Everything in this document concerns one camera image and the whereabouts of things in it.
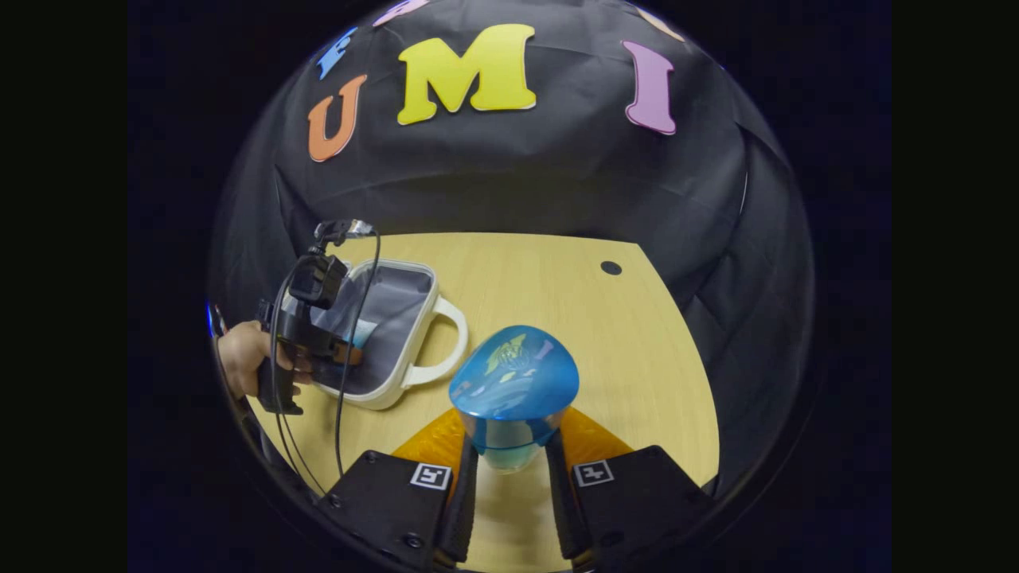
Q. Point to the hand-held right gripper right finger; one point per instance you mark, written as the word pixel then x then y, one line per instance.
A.
pixel 561 509

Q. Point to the black backdrop cloth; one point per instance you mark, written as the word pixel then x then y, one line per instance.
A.
pixel 517 167

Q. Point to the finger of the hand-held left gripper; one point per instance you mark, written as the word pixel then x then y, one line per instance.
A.
pixel 347 355

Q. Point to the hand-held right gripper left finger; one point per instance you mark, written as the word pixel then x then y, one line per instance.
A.
pixel 466 509

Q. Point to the blue capped skin care bottle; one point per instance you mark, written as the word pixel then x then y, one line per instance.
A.
pixel 513 374

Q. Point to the lit computer monitor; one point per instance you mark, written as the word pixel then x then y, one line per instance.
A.
pixel 213 320

